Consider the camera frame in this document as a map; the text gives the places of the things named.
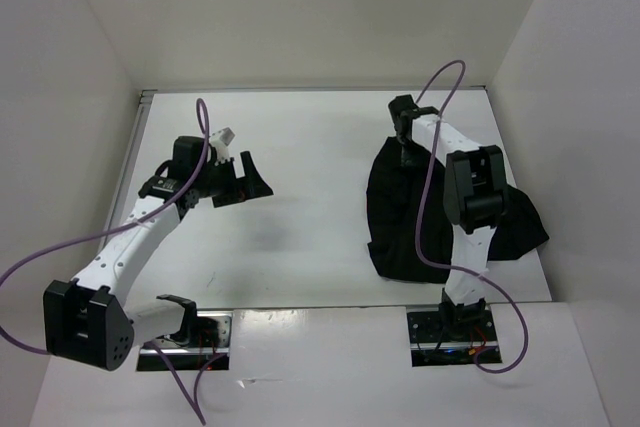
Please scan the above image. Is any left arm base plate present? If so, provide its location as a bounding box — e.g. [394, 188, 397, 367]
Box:
[153, 310, 233, 372]

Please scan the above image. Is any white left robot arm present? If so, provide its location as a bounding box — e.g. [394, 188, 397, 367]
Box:
[43, 128, 273, 371]

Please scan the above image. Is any black pleated skirt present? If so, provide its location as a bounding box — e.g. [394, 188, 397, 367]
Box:
[366, 137, 549, 284]

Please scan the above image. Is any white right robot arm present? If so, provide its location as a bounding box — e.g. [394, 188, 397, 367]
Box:
[388, 95, 508, 340]

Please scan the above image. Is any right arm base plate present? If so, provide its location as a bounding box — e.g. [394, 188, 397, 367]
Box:
[406, 301, 502, 367]

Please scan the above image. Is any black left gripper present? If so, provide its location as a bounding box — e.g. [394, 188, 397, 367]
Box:
[194, 151, 272, 208]

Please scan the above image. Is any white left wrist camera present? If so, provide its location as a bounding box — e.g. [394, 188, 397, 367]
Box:
[209, 127, 235, 165]

